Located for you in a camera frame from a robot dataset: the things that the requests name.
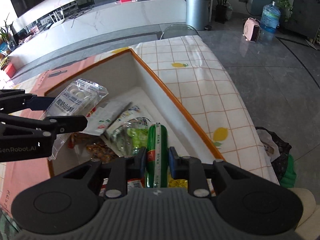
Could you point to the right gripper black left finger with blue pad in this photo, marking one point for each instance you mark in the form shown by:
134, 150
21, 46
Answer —
121, 170

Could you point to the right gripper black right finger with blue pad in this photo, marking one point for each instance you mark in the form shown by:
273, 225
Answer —
190, 169

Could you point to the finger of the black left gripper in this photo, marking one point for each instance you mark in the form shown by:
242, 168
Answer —
64, 125
38, 103

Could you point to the clear bag white balls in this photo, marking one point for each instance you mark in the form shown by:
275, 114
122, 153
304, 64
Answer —
78, 98

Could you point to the green raisin snack bag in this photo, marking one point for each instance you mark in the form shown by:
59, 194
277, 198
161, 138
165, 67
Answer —
129, 138

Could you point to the green sausage stick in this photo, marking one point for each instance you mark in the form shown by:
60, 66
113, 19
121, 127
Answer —
156, 175

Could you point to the white bread snack bag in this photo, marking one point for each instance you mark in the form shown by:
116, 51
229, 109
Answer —
136, 115

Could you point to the yellow snack packet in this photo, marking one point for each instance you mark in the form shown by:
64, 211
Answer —
177, 183

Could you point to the red white snack packet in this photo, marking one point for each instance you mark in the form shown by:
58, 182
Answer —
131, 184

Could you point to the pink printed table mat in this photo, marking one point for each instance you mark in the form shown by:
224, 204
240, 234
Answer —
17, 176

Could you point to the red box on floor stack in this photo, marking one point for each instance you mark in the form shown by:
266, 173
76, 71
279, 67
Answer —
10, 70

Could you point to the orange cardboard box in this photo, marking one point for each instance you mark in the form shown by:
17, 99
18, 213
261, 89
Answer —
128, 78

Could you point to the green plant glass vase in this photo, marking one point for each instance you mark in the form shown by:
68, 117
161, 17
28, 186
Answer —
6, 35

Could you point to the white wifi router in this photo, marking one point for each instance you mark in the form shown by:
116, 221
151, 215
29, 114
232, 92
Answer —
57, 16

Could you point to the black garbage bag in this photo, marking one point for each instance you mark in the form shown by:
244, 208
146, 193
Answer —
281, 160

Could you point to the white checked lemon tablecloth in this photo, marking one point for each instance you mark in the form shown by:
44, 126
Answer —
195, 76

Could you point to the white marble tv cabinet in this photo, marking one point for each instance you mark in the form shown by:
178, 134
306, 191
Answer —
98, 21

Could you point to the pink small heater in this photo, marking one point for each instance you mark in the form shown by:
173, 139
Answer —
251, 30

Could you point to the silver trash can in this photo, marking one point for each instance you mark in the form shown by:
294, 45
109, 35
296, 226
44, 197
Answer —
198, 13

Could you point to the blue water bottle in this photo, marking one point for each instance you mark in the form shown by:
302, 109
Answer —
270, 17

